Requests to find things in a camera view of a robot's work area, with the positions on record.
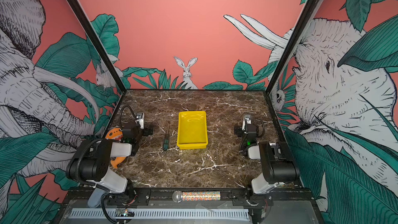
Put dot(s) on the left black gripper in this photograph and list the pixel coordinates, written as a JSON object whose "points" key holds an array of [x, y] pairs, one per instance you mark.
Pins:
{"points": [[146, 130]]}

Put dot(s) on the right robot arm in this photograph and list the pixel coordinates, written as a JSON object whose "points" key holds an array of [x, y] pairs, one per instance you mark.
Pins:
{"points": [[277, 163]]}

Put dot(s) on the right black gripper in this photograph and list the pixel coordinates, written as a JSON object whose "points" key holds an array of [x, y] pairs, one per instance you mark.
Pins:
{"points": [[239, 131]]}

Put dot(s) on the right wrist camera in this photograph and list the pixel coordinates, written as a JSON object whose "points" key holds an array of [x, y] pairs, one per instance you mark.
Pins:
{"points": [[246, 122]]}

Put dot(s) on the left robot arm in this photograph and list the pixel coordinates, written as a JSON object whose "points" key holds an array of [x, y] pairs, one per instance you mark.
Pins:
{"points": [[94, 161]]}

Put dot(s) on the black front mounting rail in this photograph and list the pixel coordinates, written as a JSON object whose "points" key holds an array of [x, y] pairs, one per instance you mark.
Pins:
{"points": [[238, 196]]}

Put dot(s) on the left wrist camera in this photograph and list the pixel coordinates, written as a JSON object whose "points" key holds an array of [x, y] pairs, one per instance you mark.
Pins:
{"points": [[140, 120]]}

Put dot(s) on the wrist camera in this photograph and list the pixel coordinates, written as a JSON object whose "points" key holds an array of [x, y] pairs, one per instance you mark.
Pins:
{"points": [[246, 122], [140, 120]]}

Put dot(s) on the right black frame post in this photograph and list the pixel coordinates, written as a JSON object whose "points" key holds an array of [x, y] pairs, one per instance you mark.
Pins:
{"points": [[303, 22]]}

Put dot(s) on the orange dinosaur plush toy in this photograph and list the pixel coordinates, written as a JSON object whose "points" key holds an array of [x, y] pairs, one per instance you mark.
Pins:
{"points": [[115, 134]]}

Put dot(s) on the left black frame post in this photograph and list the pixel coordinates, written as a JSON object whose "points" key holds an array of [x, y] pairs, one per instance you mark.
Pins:
{"points": [[98, 46]]}

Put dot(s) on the green handled screwdriver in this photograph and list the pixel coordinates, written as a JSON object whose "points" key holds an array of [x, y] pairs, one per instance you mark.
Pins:
{"points": [[166, 138]]}

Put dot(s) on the yellow plastic bin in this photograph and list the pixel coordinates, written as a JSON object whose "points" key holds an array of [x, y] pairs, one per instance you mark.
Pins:
{"points": [[192, 130]]}

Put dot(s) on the black frame post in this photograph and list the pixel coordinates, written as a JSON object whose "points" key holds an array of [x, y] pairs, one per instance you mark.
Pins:
{"points": [[303, 22], [98, 46]]}

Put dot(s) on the sprinkle patterned microphone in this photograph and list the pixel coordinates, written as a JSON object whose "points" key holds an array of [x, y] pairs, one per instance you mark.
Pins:
{"points": [[179, 196]]}

